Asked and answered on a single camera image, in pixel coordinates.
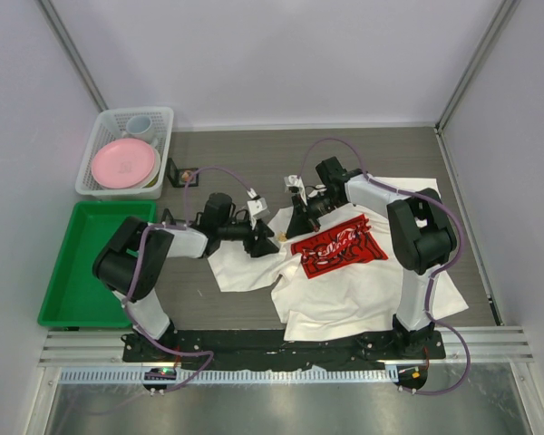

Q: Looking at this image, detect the white printed t-shirt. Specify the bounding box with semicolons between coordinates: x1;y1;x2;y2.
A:
208;205;468;342

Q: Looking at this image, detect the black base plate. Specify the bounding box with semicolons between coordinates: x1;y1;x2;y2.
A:
121;330;446;372

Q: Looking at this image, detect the pink plate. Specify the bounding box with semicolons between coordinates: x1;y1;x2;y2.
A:
91;138;155;189

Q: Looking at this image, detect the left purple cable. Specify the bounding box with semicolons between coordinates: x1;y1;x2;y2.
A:
121;165;257;393

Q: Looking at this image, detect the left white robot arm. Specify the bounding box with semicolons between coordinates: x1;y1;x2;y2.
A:
92;190;278;362

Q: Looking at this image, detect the black box with orange brooch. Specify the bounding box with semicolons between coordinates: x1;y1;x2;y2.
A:
166;158;199;189

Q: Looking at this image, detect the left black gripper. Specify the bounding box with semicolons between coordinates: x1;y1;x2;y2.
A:
219;217;279;257

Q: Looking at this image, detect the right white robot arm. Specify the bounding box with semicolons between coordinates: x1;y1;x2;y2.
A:
285;157;461;358

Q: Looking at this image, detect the white slotted cable duct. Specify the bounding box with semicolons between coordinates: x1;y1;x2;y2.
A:
59;365;398;385

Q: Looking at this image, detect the yellow-green plate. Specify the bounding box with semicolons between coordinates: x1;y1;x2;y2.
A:
141;150;161;188

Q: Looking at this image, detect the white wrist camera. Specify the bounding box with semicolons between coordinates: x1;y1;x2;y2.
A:
247;188;270;229
284;175;307;205

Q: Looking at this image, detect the light blue cup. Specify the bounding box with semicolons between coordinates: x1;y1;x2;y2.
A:
122;115;158;148

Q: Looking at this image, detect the white plastic basket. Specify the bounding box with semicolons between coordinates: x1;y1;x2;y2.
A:
75;106;174;200

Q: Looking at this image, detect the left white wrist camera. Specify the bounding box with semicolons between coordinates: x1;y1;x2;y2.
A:
247;188;270;229

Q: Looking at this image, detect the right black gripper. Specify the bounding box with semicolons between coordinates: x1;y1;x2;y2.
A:
286;190;345;239

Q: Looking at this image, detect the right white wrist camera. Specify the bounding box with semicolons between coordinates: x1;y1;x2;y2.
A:
284;175;307;205

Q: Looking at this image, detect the green plastic tray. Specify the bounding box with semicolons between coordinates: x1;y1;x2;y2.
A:
37;200;156;329

